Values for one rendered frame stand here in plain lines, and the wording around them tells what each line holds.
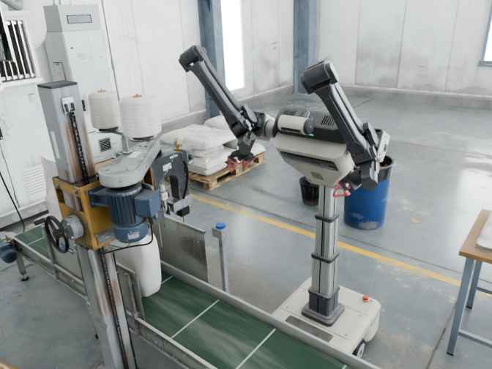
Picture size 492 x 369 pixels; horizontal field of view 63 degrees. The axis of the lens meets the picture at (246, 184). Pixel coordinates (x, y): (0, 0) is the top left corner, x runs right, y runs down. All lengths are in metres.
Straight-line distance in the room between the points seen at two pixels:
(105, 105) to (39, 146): 2.89
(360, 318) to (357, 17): 8.22
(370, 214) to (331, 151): 2.21
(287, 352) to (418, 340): 1.05
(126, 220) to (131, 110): 0.46
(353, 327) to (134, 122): 1.71
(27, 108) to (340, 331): 3.64
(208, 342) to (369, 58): 8.50
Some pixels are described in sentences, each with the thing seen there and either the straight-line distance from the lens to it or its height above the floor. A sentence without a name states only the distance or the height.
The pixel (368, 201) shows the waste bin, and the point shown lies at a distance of 3.94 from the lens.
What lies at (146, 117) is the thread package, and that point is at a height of 1.61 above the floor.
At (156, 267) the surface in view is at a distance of 2.58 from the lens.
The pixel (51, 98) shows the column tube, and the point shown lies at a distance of 1.81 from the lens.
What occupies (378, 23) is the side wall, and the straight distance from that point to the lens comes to 9.91.
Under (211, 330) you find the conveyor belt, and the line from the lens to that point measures 2.38.
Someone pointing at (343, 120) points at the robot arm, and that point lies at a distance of 1.46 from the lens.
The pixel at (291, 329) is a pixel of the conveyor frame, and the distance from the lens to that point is 2.33.
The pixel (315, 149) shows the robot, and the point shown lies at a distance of 1.89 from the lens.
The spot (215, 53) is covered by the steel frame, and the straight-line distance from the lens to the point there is 7.71.
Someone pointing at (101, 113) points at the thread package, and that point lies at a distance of 1.96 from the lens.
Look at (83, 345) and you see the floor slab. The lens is 3.08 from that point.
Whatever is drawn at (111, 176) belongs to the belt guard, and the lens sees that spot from 1.70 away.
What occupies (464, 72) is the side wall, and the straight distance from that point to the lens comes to 9.48.
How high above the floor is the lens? 2.00
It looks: 23 degrees down
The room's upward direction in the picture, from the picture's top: 3 degrees counter-clockwise
